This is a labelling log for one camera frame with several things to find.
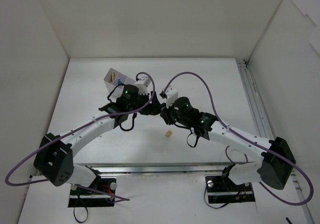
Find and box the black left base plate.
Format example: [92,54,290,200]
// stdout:
[68,177,117,207]

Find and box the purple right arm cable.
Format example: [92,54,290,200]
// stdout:
[163,71,315,206]

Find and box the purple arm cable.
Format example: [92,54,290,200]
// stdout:
[163,71,315,206]
[4,71,157,203]

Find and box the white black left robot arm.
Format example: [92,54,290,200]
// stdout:
[33,84,164,194]

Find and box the yellow eraser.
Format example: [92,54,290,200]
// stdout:
[165,130,172,138]

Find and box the white divided organizer box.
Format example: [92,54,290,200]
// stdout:
[103,68,135,92]

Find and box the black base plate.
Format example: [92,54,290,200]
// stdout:
[68,177,117,207]
[204,176,256,208]

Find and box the yellow highlighter pen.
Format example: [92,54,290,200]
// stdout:
[110,72,116,84]

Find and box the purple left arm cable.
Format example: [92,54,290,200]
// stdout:
[4,71,157,203]

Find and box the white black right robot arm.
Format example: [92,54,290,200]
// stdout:
[160,96,296,190]

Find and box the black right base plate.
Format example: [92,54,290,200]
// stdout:
[204,176,256,208]

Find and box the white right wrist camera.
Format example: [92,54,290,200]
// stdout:
[160,85,179,109]

